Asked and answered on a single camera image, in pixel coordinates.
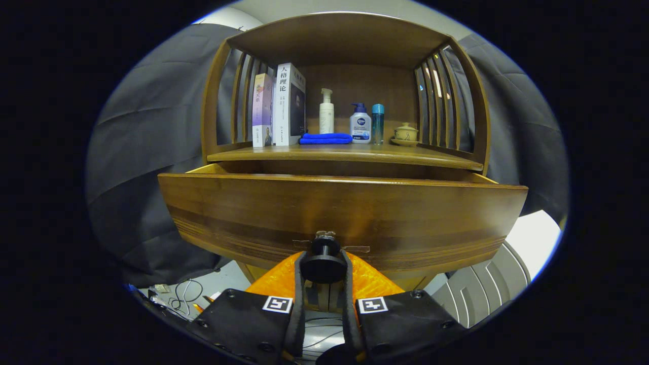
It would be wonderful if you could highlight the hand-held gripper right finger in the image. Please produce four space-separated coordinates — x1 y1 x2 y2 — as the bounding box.
340 250 470 365

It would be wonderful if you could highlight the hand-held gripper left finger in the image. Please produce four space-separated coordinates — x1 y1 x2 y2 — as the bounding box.
188 251 307 365

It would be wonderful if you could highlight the wooden countertop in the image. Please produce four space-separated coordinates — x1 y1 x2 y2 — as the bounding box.
207 142 485 172

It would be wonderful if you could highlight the brown wooden cabinet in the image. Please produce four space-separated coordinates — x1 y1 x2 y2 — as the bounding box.
200 11 491 312

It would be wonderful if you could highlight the blue folded towel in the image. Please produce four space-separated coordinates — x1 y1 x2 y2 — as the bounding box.
299 133 353 145

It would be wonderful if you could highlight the white bottle with blue cap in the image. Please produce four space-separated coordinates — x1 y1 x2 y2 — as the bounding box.
349 103 373 144

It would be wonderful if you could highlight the beige lidded teacup with saucer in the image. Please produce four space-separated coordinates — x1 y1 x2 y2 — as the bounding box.
390 122 420 147

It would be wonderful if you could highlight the teal bottle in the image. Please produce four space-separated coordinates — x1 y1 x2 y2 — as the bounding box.
372 103 385 145

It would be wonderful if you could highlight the white pump bottle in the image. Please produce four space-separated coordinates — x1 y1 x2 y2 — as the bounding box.
319 88 335 135

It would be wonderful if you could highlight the white flat board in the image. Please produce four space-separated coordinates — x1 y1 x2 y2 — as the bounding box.
504 209 563 267

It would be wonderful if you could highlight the white book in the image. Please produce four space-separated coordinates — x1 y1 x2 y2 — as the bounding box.
273 62 306 147

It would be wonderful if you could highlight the purple book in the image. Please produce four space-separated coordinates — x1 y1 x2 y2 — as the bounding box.
252 73 274 148

